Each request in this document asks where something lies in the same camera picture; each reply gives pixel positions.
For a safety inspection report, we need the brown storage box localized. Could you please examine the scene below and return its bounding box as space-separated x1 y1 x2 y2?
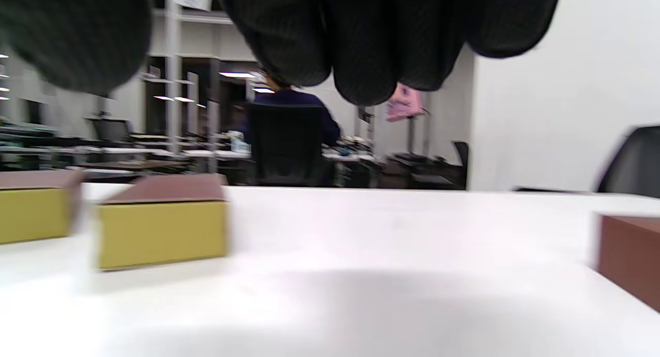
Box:
97 174 230 271
597 215 660 314
0 170 84 245

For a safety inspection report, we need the white board panel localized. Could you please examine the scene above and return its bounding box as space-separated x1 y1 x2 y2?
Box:
467 0 660 192

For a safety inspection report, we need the black fabric armchair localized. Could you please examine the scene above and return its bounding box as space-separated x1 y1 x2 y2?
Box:
597 125 660 199

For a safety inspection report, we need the aluminium frame post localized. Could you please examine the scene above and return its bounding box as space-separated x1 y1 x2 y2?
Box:
164 0 184 152

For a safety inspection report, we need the person's right hand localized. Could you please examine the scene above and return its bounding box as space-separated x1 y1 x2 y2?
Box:
0 0 563 106

